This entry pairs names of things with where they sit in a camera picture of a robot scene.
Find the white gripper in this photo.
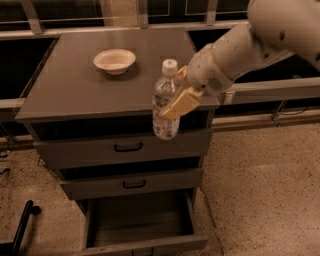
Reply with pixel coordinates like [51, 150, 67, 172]
[160, 44, 233, 120]

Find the clear plastic water bottle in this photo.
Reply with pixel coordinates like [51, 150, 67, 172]
[152, 59, 180, 140]

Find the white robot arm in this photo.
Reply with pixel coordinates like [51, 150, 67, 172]
[160, 0, 320, 120]

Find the top grey drawer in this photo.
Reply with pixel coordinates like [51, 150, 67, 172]
[35, 129, 212, 169]

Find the grey drawer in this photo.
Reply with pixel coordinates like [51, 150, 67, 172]
[35, 129, 212, 169]
[77, 190, 208, 256]
[61, 168, 203, 200]

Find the middle grey drawer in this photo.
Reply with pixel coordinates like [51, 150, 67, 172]
[61, 168, 203, 200]

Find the grey drawer cabinet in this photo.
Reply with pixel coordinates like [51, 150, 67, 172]
[16, 28, 215, 256]

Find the bottom grey drawer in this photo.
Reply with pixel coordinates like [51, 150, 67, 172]
[77, 190, 208, 256]

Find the white paper bowl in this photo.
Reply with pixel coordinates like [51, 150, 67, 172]
[93, 49, 136, 75]

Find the black metal bar stand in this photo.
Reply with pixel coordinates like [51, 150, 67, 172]
[0, 200, 41, 256]

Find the metal railing frame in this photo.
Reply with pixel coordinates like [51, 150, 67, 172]
[0, 0, 320, 151]

